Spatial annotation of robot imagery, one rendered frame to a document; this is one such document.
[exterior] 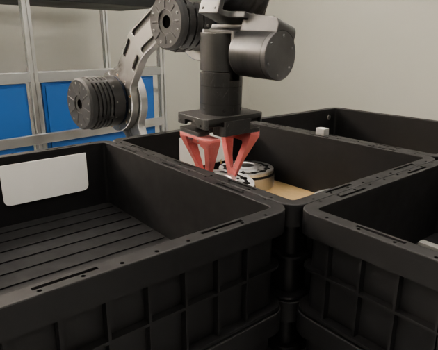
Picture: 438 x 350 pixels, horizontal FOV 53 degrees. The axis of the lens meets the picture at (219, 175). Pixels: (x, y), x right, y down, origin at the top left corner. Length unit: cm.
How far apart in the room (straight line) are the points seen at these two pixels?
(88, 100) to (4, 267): 100
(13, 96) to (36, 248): 189
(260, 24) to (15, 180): 40
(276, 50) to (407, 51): 339
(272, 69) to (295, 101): 393
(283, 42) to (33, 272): 39
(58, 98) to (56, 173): 187
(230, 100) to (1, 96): 195
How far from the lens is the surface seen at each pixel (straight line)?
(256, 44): 52
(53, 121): 256
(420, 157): 67
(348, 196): 47
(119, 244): 59
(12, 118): 247
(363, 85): 405
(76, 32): 358
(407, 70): 389
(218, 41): 57
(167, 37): 118
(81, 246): 60
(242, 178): 65
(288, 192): 78
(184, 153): 80
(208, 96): 58
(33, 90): 249
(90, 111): 151
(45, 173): 69
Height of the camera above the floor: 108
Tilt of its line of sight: 17 degrees down
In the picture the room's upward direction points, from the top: straight up
